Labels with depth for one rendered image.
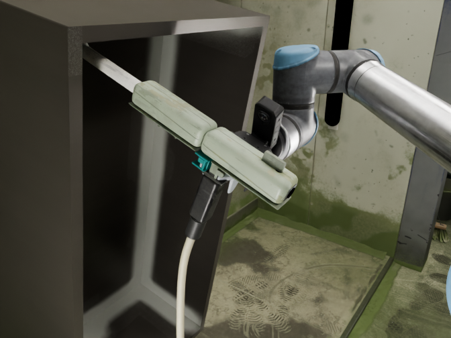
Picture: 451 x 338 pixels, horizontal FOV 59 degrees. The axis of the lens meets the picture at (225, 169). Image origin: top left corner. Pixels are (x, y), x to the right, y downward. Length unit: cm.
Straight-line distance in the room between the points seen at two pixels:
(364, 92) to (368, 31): 184
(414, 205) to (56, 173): 239
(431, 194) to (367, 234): 53
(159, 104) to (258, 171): 20
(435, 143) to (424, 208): 213
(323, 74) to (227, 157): 34
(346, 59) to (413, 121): 23
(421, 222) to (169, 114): 238
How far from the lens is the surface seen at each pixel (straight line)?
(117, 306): 177
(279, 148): 78
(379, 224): 295
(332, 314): 247
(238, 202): 315
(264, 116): 68
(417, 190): 279
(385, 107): 78
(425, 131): 72
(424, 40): 259
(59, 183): 77
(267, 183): 57
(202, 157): 62
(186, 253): 76
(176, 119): 63
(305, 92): 84
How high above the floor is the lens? 167
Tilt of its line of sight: 23 degrees down
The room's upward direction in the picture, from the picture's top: straight up
